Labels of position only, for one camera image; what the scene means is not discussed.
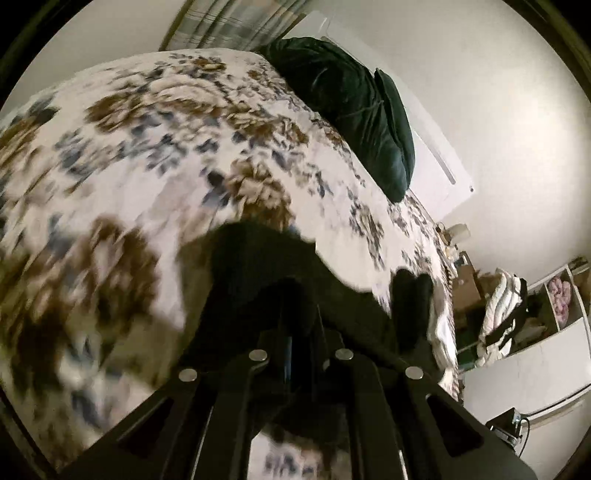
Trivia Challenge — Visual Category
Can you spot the dark green duvet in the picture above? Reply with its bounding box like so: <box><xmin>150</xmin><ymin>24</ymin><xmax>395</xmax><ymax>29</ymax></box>
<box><xmin>259</xmin><ymin>37</ymin><xmax>402</xmax><ymax>204</ymax></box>

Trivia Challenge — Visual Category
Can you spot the brown striped bed cover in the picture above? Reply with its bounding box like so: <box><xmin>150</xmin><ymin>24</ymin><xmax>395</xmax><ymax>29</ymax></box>
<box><xmin>427</xmin><ymin>231</ymin><xmax>462</xmax><ymax>402</ymax></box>

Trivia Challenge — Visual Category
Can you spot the white wardrobe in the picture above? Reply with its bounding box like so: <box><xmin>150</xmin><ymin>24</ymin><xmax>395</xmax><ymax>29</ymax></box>
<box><xmin>462</xmin><ymin>261</ymin><xmax>591</xmax><ymax>416</ymax></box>

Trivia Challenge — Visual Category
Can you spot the plaid curtain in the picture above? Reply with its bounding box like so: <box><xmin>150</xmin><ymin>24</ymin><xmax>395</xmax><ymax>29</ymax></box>
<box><xmin>159</xmin><ymin>0</ymin><xmax>308</xmax><ymax>54</ymax></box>

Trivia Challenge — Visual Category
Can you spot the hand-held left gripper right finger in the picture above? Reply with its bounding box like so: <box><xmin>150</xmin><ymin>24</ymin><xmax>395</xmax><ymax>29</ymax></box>
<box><xmin>318</xmin><ymin>323</ymin><xmax>539</xmax><ymax>480</ymax></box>

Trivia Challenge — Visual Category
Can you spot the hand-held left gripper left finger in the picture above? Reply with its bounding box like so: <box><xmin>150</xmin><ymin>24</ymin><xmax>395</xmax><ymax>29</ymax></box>
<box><xmin>60</xmin><ymin>330</ymin><xmax>296</xmax><ymax>480</ymax></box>

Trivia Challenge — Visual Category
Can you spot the black garment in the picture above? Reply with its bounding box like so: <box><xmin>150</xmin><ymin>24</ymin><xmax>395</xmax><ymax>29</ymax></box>
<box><xmin>178</xmin><ymin>222</ymin><xmax>446</xmax><ymax>455</ymax></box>

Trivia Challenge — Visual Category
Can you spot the black electronic device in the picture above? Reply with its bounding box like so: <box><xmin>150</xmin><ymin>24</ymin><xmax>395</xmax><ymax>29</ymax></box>
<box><xmin>485</xmin><ymin>406</ymin><xmax>532</xmax><ymax>448</ymax></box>

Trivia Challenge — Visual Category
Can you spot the white headboard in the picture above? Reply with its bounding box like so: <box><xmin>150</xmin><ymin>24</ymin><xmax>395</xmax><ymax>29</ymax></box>
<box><xmin>281</xmin><ymin>10</ymin><xmax>476</xmax><ymax>222</ymax></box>

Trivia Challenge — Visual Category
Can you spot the dark green pillow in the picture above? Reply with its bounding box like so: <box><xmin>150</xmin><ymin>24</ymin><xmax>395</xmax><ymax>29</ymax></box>
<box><xmin>374</xmin><ymin>68</ymin><xmax>416</xmax><ymax>195</ymax></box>

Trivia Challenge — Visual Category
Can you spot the black white-striped jacket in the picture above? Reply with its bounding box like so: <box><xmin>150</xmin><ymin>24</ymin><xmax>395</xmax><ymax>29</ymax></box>
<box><xmin>485</xmin><ymin>277</ymin><xmax>532</xmax><ymax>356</ymax></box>

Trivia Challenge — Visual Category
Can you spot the green storage box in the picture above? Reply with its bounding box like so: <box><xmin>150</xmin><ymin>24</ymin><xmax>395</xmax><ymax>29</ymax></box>
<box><xmin>457</xmin><ymin>346</ymin><xmax>481</xmax><ymax>370</ymax></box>

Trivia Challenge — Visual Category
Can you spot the large cardboard box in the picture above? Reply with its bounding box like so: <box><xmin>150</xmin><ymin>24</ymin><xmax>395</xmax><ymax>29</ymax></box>
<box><xmin>452</xmin><ymin>265</ymin><xmax>502</xmax><ymax>319</ymax></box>

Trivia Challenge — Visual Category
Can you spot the pink blanket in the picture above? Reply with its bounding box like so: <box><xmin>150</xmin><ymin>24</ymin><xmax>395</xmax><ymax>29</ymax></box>
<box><xmin>549</xmin><ymin>276</ymin><xmax>573</xmax><ymax>324</ymax></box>

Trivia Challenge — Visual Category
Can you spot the floral printed blanket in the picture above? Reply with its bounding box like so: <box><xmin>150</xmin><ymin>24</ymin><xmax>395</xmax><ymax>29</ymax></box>
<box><xmin>0</xmin><ymin>48</ymin><xmax>462</xmax><ymax>480</ymax></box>

